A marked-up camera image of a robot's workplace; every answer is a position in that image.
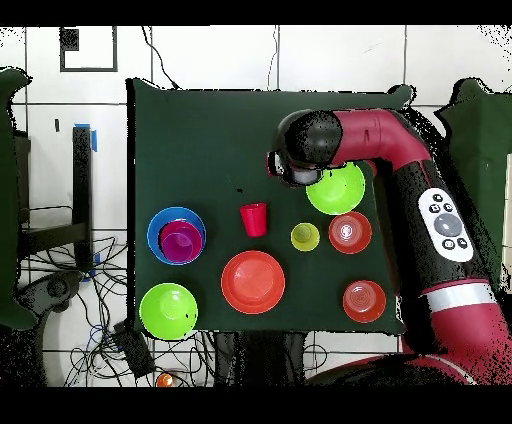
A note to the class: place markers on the blue bowl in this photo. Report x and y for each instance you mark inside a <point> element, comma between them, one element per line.
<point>154,236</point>

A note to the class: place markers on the dark green table cloth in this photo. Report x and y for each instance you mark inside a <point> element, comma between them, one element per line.
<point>200,140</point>

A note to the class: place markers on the black chair base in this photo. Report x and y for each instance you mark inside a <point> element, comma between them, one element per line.
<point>52,290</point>

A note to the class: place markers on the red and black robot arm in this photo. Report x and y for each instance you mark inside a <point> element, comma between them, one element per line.
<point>380,132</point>

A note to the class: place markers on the black stool frame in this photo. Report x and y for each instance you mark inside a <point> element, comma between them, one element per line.
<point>82,180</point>

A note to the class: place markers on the large orange bowl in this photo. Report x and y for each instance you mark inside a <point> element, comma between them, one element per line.
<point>252,282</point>

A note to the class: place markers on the yellow cup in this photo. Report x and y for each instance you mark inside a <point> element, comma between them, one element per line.
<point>304,236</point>

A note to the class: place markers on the green covered side table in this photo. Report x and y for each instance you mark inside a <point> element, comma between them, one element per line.
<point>8,200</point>
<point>488,132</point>

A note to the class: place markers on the green bowl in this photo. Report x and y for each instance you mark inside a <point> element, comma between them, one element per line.
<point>168,316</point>
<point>336,196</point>

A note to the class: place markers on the orange round object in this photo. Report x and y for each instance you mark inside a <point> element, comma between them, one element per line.
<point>164,380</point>

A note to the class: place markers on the black power box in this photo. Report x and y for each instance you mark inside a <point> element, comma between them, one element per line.
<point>134,352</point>

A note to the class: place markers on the black square floor frame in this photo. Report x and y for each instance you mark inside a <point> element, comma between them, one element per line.
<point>68,40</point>

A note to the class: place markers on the red cup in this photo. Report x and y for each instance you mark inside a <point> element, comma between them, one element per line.
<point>254,220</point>

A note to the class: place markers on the small orange bowl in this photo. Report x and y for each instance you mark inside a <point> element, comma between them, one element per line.
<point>364,302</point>
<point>350,242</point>

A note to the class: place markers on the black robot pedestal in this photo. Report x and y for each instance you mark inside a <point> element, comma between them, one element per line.
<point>260,360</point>

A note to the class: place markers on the pink bowl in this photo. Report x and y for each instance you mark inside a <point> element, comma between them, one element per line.
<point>176,226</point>

